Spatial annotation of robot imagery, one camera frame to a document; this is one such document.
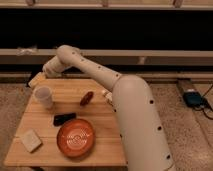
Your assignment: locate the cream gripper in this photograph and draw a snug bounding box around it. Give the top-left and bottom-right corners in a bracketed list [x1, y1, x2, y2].
[28, 56, 70, 89]

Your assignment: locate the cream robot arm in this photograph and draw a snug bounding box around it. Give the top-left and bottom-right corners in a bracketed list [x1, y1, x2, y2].
[42, 45, 176, 171]

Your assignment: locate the crumpled white paper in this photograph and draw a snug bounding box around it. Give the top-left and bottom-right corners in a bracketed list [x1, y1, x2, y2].
[17, 46, 37, 56]

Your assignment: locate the black rectangular block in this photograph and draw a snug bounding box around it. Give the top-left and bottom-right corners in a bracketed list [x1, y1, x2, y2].
[53, 113, 76, 126]

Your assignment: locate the red-brown sausage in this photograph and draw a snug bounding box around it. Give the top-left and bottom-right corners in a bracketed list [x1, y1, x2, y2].
[80, 91, 94, 106]

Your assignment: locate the wooden table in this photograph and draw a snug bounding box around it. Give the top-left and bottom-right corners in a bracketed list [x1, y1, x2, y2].
[4, 79, 126, 167]

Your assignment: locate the beige sponge block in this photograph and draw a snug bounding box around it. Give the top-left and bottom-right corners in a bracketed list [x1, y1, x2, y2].
[20, 129, 42, 153]

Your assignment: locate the orange ribbed bowl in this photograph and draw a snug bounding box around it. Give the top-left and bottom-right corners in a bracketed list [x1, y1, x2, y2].
[57, 119, 95, 158]

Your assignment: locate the blue power adapter box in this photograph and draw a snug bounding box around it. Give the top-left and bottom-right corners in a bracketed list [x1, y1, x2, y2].
[183, 90, 203, 107]

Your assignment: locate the black cable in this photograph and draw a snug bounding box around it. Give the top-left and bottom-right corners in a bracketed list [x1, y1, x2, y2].
[194, 83, 213, 120]

